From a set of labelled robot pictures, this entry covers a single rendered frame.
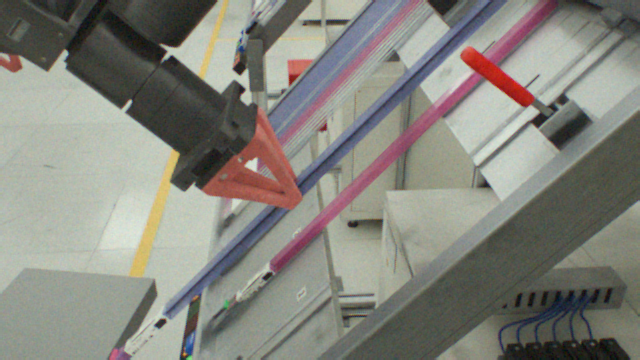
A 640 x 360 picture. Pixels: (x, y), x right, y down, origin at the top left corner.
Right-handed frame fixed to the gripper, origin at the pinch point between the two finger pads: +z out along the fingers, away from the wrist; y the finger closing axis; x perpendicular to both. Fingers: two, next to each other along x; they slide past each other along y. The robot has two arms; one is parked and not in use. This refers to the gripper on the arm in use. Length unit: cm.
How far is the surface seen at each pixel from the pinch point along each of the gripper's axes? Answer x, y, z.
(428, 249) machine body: 9, 40, 42
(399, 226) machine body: 11, 48, 39
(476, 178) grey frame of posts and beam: -3, 62, 51
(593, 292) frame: -8, 23, 55
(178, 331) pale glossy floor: 94, 88, 41
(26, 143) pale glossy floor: 160, 226, -32
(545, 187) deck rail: -15.5, -9.1, 9.2
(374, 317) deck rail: 0.6, -8.0, 9.3
